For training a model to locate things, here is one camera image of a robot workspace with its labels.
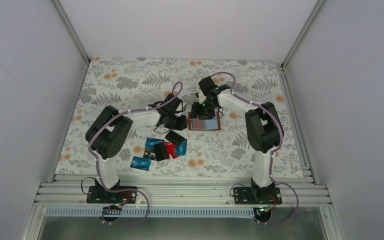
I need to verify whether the red VIP card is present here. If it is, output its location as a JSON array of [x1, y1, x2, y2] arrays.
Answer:
[[191, 118, 205, 130]]

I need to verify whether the brown leather card holder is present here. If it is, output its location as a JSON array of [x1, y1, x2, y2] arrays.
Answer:
[[187, 112, 221, 131]]

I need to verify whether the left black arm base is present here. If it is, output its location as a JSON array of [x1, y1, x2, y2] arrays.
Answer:
[[86, 184, 138, 204]]

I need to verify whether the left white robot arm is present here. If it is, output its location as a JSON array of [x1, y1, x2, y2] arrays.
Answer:
[[85, 93, 187, 203]]

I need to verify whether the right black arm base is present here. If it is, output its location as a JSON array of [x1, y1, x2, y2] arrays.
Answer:
[[232, 185, 283, 205]]

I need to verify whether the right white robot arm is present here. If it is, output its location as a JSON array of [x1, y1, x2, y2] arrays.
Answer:
[[190, 76, 284, 204]]

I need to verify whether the black card top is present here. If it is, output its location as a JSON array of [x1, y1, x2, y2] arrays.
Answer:
[[164, 130, 185, 147]]

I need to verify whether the red card centre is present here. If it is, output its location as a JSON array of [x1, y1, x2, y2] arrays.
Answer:
[[164, 141, 179, 159]]

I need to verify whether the blue card upper left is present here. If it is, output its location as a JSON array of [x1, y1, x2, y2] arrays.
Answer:
[[145, 137, 164, 150]]

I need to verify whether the blue card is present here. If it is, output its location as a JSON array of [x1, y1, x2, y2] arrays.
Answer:
[[175, 138, 187, 156], [130, 156, 152, 171], [145, 137, 164, 150]]

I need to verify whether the black card centre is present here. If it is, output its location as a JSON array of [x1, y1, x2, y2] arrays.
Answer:
[[153, 142, 170, 162]]

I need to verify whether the blue card centre right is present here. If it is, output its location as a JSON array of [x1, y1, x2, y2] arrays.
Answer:
[[175, 138, 187, 156]]

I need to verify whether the black VIP card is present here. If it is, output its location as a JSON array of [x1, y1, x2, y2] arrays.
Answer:
[[142, 147, 156, 161]]

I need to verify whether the blue card lower left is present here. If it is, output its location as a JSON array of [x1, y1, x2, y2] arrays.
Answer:
[[130, 156, 152, 171]]

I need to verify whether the floral patterned table mat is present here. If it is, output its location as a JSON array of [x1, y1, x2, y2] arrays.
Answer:
[[55, 57, 303, 179]]

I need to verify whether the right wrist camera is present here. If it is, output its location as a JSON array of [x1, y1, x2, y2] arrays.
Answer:
[[195, 90, 207, 105]]

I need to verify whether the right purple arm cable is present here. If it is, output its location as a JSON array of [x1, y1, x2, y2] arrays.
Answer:
[[209, 71, 300, 226]]

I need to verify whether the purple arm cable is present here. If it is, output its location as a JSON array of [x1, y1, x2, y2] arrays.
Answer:
[[209, 71, 300, 226], [87, 81, 184, 227]]

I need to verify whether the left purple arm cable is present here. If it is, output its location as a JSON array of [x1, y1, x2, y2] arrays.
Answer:
[[87, 81, 184, 227]]

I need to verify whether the slotted grey cable duct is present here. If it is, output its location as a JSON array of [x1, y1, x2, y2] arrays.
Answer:
[[44, 206, 254, 219]]

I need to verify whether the aluminium rail frame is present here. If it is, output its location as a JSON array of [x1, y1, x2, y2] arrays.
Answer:
[[34, 174, 332, 207]]

